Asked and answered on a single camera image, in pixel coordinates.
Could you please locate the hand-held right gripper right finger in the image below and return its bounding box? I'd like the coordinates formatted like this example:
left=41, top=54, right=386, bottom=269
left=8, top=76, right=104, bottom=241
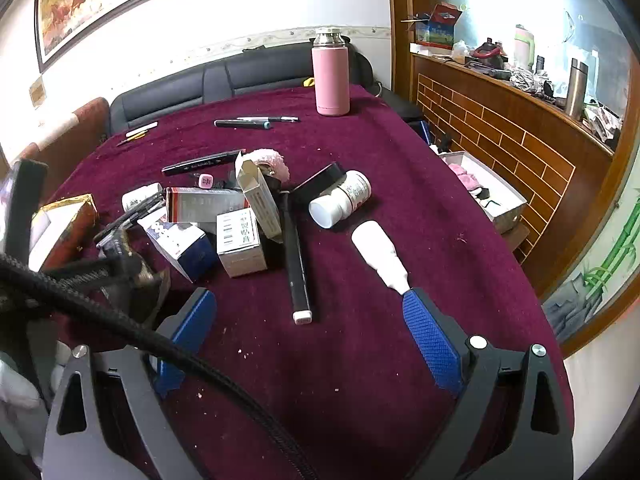
left=401, top=286, right=573, bottom=480

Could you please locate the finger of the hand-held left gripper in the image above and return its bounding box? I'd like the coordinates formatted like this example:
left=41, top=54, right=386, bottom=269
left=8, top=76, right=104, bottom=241
left=30, top=241, right=172, bottom=323

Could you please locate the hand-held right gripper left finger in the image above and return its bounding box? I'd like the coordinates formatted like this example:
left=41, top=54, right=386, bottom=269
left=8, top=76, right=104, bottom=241
left=41, top=287, right=218, bottom=480

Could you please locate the gold-rimmed white tray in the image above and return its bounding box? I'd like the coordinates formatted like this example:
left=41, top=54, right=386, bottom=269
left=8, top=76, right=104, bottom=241
left=27, top=193, right=100, bottom=272

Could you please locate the blue white carton box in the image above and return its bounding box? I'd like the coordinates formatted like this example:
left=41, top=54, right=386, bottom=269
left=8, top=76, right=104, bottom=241
left=137, top=210, right=219, bottom=284

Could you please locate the small white pill bottle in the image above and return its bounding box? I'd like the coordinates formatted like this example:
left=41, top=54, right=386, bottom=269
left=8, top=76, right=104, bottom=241
left=121, top=183, right=164, bottom=214

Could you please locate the silver red carton box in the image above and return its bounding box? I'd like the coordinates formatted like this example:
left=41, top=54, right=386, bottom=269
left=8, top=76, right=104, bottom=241
left=164, top=186, right=252, bottom=225

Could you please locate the white spray bottle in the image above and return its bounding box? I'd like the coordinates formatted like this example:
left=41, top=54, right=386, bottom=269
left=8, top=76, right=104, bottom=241
left=351, top=220, right=414, bottom=294

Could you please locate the black mascara tube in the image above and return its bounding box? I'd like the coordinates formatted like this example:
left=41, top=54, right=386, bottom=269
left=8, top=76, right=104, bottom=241
left=161, top=149, right=247, bottom=177

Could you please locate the beige carton box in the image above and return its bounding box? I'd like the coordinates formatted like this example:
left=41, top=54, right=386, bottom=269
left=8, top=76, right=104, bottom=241
left=235, top=158, right=284, bottom=242

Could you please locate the white pill bottle red label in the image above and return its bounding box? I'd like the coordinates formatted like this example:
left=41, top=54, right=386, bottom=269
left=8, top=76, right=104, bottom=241
left=308, top=170, right=372, bottom=229

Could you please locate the pink fluffy puff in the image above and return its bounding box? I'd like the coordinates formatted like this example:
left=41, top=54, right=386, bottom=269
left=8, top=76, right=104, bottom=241
left=244, top=148, right=291, bottom=187

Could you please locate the black rectangular box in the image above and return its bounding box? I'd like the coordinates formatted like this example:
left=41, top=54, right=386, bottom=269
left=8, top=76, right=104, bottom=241
left=289, top=162, right=347, bottom=207

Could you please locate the person's left hand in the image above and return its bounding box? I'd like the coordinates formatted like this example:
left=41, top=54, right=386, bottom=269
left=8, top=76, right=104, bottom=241
left=0, top=342, right=71, bottom=466

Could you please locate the brown upholstered chair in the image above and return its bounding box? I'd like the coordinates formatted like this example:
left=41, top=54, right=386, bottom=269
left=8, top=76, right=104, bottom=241
left=0, top=97, right=112, bottom=201

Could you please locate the maroon tablecloth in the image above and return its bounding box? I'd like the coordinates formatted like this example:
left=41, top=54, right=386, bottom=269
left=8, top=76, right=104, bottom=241
left=40, top=82, right=576, bottom=480

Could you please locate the pink fuzzy cloth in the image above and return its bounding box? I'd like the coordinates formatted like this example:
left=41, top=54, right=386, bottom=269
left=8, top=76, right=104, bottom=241
left=447, top=161, right=484, bottom=192

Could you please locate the white shoebox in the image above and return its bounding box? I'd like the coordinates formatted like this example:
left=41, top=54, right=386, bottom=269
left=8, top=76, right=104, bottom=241
left=438, top=149, right=529, bottom=235

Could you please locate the black pen teal band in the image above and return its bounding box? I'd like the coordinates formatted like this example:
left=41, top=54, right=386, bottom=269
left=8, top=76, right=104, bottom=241
left=214, top=118, right=274, bottom=130

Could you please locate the wooden partition counter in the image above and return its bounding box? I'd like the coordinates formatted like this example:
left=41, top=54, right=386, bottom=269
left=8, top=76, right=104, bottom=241
left=389, top=0, right=619, bottom=303

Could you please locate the black leather sofa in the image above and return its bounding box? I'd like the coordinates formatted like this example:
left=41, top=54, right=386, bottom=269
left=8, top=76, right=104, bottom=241
left=109, top=40, right=386, bottom=136

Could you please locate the pink thermos bottle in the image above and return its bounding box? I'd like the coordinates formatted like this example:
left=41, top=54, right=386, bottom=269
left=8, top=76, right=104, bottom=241
left=312, top=26, right=351, bottom=117

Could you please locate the steel thermos flask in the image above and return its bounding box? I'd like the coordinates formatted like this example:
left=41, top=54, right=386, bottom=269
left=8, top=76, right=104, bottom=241
left=564, top=58, right=590, bottom=120

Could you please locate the dark red round object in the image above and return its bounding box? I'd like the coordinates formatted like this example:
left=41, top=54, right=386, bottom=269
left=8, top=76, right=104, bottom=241
left=472, top=39, right=506, bottom=69

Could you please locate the green white tumbler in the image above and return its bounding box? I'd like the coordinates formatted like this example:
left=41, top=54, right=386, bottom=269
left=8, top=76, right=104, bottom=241
left=513, top=23, right=536, bottom=71

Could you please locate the blue red carton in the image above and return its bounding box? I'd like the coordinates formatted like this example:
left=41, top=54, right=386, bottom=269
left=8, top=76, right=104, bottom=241
left=414, top=3, right=464, bottom=51

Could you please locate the black braided cable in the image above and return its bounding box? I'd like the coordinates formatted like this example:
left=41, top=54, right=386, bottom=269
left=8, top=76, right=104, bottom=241
left=0, top=252, right=321, bottom=480

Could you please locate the framed wall painting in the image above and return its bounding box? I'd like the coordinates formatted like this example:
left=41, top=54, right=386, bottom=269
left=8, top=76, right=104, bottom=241
left=34, top=0, right=224, bottom=74

